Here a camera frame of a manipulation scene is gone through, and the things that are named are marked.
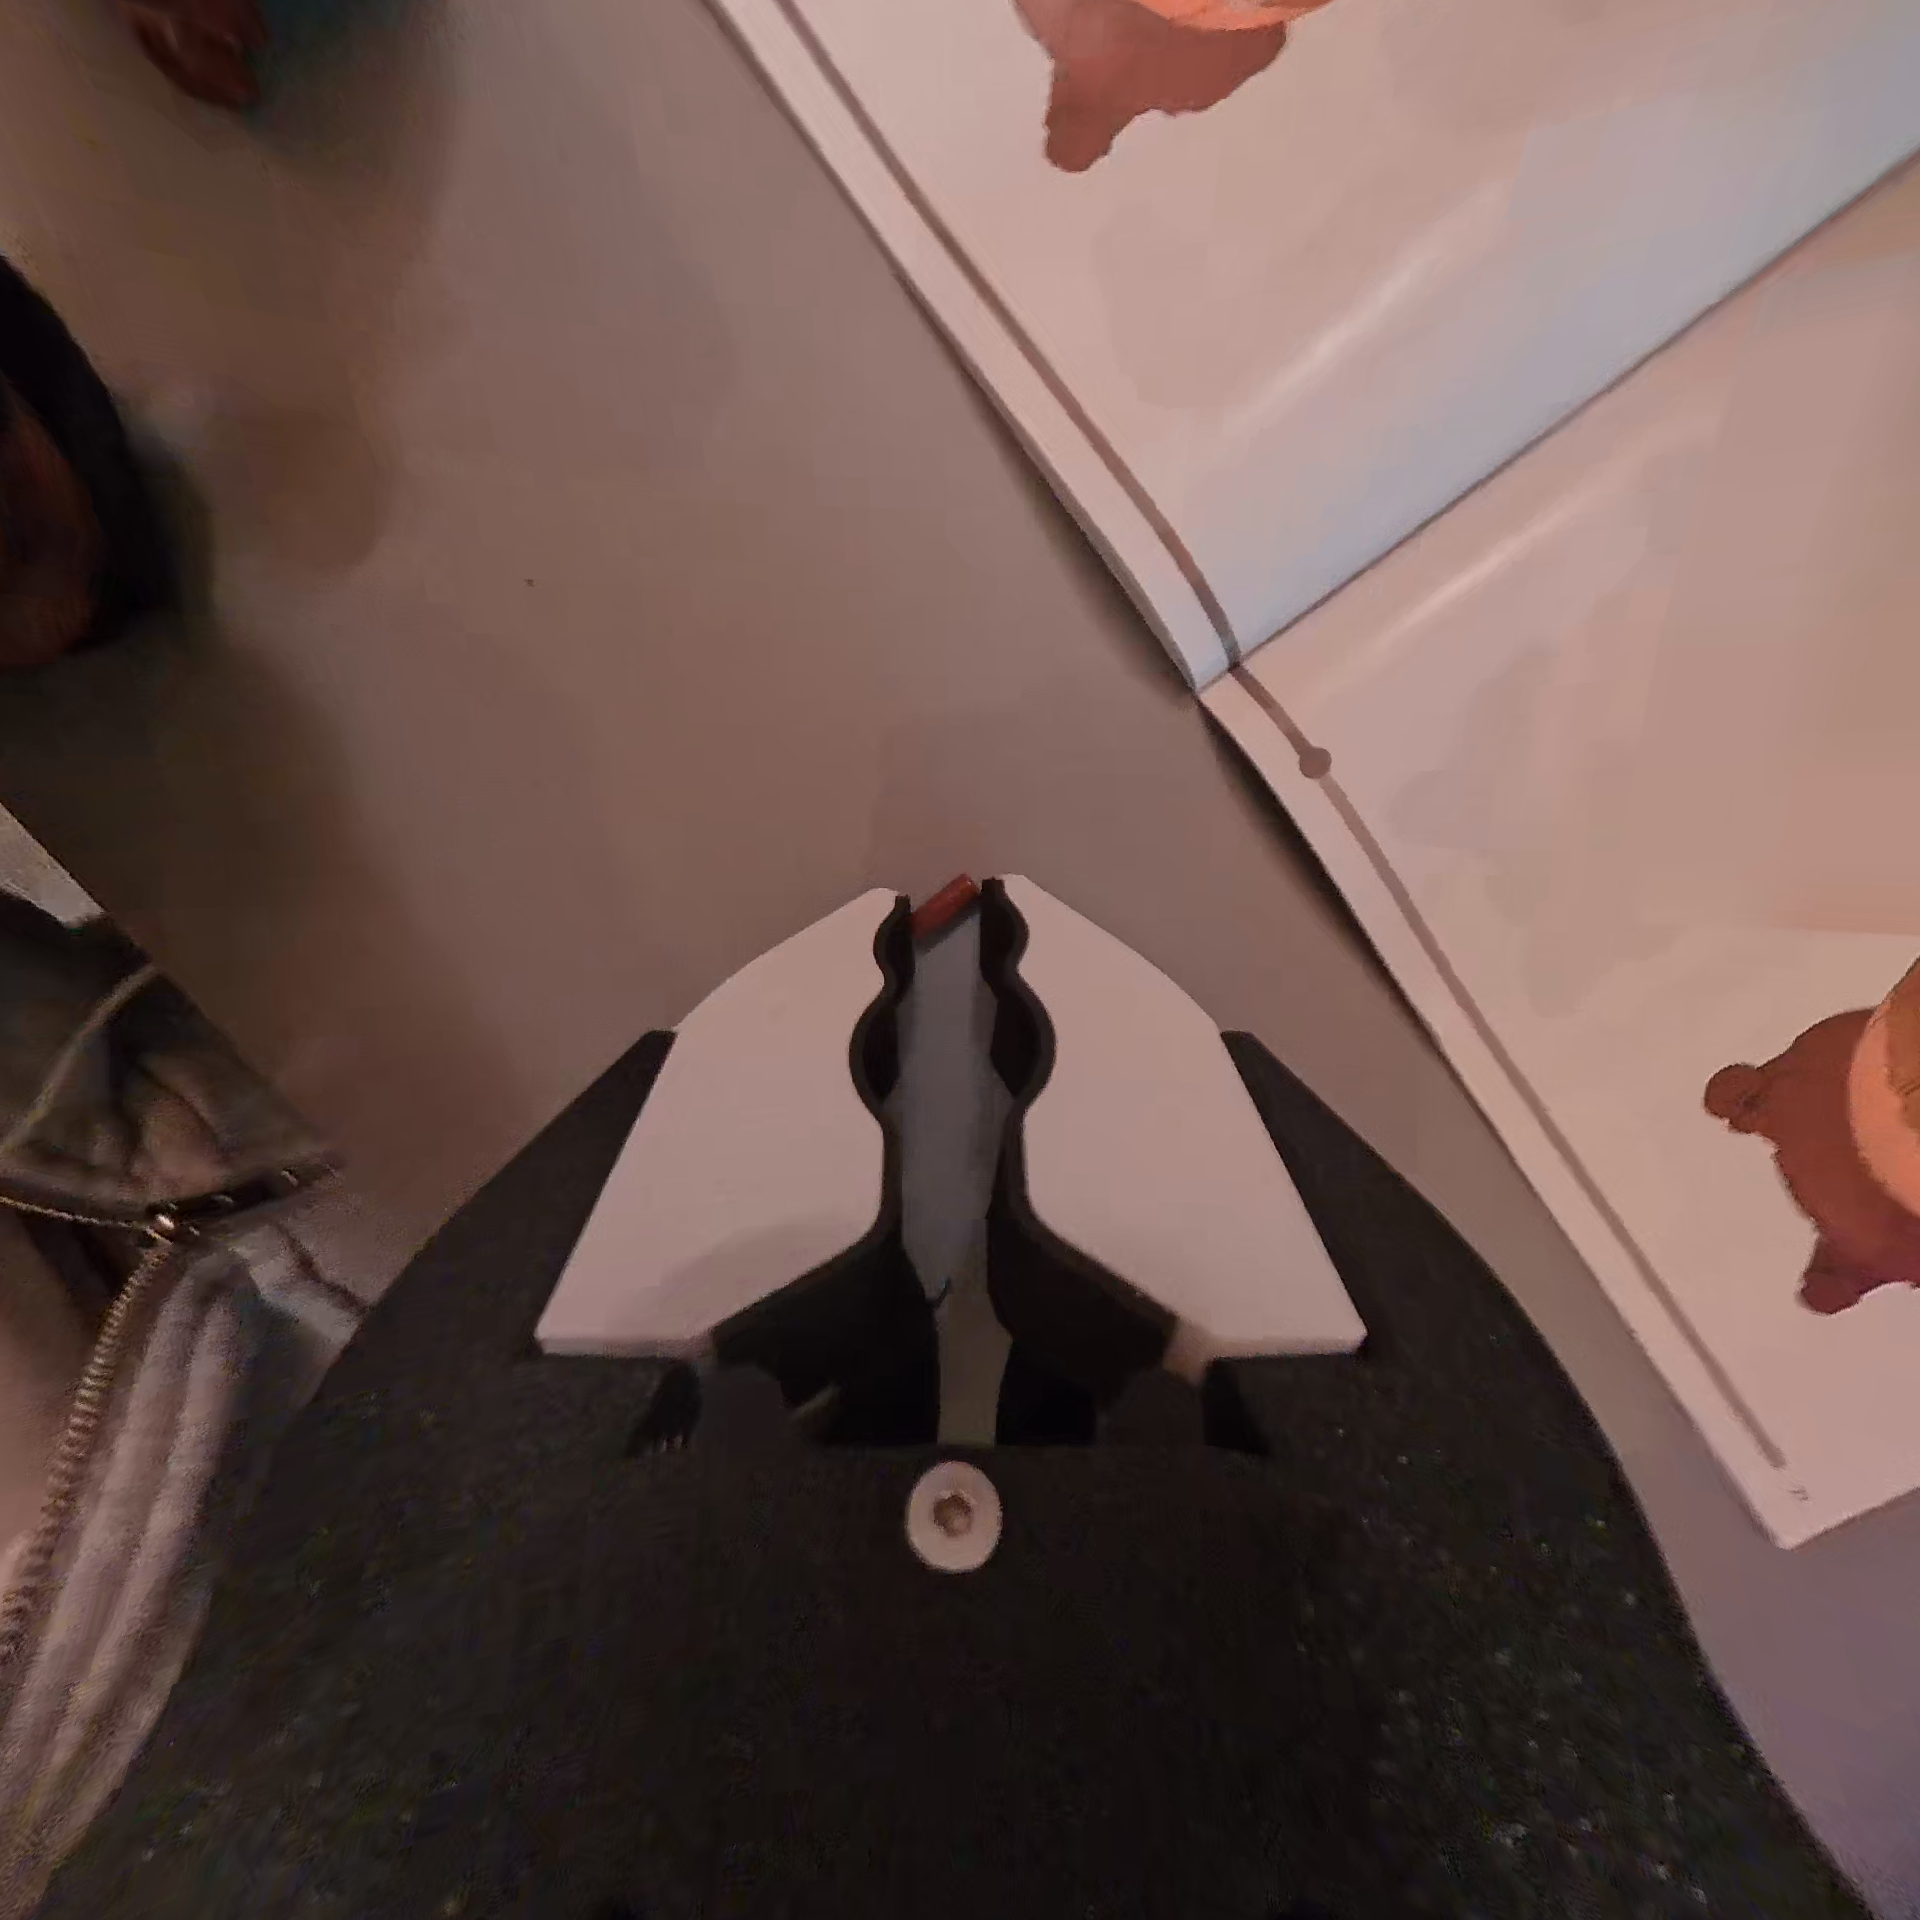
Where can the grey desk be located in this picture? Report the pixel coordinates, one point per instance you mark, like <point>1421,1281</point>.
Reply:
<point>600,599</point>

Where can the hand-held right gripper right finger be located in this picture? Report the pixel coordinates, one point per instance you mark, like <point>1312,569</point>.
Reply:
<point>1171,1170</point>

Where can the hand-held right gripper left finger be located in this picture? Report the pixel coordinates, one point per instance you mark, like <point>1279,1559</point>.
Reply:
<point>720,1170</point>

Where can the toy brick flower pot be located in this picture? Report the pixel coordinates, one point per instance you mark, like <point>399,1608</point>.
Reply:
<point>195,43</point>

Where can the brown toy stem piece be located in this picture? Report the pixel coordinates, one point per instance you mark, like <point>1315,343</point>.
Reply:
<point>945,903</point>

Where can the open instruction booklet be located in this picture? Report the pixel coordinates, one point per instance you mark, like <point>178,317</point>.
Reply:
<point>1500,375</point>

